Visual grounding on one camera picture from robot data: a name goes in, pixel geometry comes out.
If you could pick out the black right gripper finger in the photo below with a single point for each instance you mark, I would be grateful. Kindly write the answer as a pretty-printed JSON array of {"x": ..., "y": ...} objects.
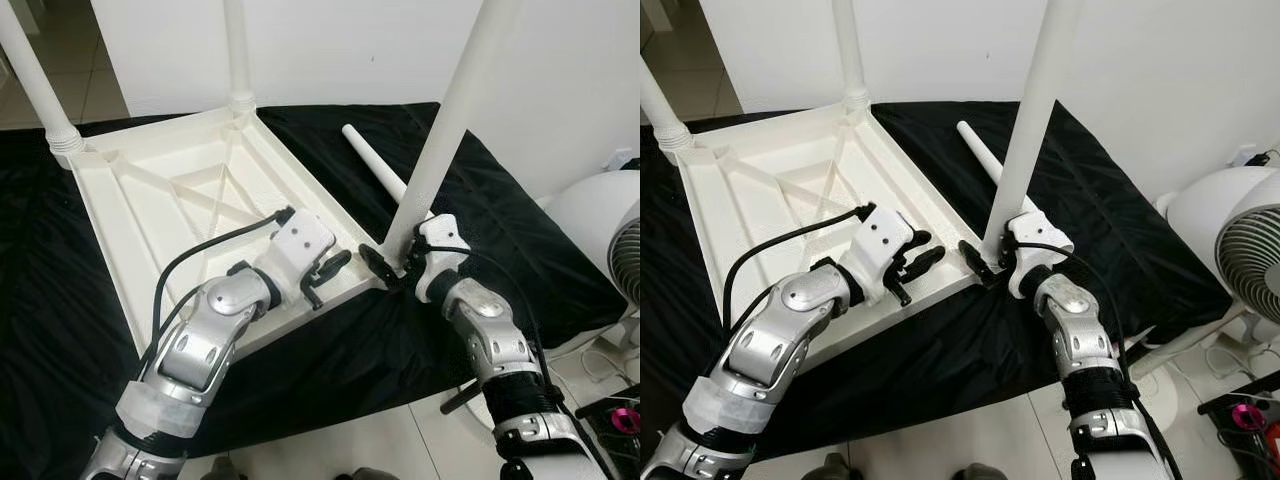
[
  {"x": 375, "y": 265},
  {"x": 972, "y": 258}
]

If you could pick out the white plastic children tabletop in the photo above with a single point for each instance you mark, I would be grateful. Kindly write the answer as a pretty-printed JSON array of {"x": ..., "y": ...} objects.
[
  {"x": 150, "y": 210},
  {"x": 760, "y": 200}
]

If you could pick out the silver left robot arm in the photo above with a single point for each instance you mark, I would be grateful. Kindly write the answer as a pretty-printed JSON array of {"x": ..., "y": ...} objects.
[
  {"x": 780, "y": 330},
  {"x": 205, "y": 335}
]

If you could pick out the black cloth table cover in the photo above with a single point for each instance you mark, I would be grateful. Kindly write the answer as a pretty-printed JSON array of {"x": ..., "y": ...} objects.
[
  {"x": 1130, "y": 200},
  {"x": 540, "y": 230}
]

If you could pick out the grey right robot foot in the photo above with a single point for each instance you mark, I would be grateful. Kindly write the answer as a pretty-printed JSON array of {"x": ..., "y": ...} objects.
[
  {"x": 372, "y": 474},
  {"x": 980, "y": 472}
]

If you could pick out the grey robot foot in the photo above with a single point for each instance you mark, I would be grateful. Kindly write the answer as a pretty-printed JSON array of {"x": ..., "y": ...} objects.
[
  {"x": 225, "y": 470},
  {"x": 828, "y": 468},
  {"x": 980, "y": 472},
  {"x": 372, "y": 474}
]

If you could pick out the grey left robot foot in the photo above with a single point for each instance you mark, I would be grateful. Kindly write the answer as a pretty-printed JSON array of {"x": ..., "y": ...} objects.
[
  {"x": 828, "y": 468},
  {"x": 225, "y": 470}
]

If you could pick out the black magenta hair dryer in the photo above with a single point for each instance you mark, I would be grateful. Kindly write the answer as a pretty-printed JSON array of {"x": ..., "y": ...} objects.
[
  {"x": 625, "y": 418},
  {"x": 1250, "y": 415}
]

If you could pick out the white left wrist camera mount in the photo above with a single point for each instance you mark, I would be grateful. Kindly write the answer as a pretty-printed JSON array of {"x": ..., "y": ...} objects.
[
  {"x": 885, "y": 240},
  {"x": 300, "y": 240}
]

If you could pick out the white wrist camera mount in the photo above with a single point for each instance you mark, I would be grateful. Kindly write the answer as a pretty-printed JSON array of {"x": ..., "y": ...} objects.
[
  {"x": 300, "y": 240},
  {"x": 1035, "y": 245},
  {"x": 440, "y": 245},
  {"x": 885, "y": 240}
]

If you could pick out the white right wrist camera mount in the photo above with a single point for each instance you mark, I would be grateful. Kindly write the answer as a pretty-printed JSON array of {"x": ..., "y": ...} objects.
[
  {"x": 1035, "y": 245},
  {"x": 440, "y": 245}
]

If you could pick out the black metal frame bar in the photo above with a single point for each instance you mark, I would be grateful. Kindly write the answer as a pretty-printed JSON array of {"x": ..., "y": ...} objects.
[{"x": 460, "y": 400}]

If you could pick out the white wall socket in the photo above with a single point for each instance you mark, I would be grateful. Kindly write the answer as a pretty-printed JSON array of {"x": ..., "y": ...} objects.
[
  {"x": 620, "y": 158},
  {"x": 1245, "y": 155}
]

